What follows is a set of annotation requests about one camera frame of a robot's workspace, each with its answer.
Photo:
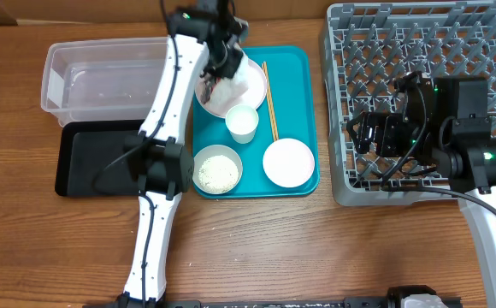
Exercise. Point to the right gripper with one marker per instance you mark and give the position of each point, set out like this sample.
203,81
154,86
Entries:
369,133

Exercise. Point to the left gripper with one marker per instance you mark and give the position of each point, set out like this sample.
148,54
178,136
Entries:
232,65

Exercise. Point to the red snack wrapper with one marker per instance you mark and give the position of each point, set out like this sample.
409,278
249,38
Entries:
208,88

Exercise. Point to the white napkin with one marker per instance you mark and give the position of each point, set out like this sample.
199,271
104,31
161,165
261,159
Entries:
228,91

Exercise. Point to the white paper cup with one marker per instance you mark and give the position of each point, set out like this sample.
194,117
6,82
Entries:
241,121

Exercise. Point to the grey bowl of rice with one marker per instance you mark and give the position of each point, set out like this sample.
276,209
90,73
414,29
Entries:
217,169

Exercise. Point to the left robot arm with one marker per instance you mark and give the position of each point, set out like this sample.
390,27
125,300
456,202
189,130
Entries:
202,40

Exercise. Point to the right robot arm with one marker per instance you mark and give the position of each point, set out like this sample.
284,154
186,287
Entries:
444,126

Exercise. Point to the grey dishwasher rack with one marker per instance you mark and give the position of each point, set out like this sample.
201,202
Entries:
366,46

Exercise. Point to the clear plastic waste bin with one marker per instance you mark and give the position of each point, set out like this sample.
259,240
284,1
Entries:
102,80

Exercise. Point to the large white plate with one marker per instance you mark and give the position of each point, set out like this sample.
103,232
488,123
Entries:
254,96

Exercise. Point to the wooden chopstick left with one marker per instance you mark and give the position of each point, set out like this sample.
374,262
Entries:
269,102

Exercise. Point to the small white plate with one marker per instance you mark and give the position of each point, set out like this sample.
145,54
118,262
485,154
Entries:
288,163

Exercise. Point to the black plastic tray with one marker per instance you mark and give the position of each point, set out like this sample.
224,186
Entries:
113,158

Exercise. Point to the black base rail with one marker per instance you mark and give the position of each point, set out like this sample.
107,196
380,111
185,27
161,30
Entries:
396,297

